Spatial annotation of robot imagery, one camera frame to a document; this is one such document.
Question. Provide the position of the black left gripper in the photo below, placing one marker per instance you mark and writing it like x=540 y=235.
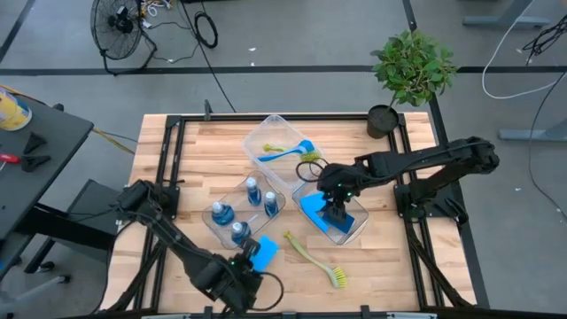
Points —
x=239 y=285

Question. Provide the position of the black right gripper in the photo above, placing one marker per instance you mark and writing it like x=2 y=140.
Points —
x=343 y=181

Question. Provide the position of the blue dish brush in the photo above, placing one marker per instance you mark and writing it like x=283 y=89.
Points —
x=283 y=153

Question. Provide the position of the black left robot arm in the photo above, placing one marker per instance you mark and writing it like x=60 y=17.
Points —
x=173 y=241

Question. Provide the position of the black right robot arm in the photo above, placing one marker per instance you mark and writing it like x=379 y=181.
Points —
x=443 y=155

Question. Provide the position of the clear plastic bin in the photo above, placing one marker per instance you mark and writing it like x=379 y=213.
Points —
x=274 y=133
x=241 y=207
x=359 y=212

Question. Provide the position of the green potted plant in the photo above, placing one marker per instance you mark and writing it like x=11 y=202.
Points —
x=383 y=122

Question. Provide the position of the grey rolling stand base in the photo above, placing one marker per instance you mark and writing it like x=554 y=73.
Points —
x=40 y=285

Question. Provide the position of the dark grey side table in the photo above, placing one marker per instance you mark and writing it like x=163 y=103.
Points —
x=44 y=186

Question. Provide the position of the black triangular stand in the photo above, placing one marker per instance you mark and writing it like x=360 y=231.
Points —
x=33 y=163
x=34 y=144

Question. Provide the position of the black floor fan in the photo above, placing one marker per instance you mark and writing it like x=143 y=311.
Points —
x=116 y=26

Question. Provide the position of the yellow and white roll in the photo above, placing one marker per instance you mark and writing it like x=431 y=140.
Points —
x=13 y=113

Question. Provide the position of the black aluminium table frame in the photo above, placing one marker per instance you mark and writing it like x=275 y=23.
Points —
x=283 y=117

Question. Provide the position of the black camera post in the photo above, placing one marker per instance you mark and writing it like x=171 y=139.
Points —
x=207 y=111

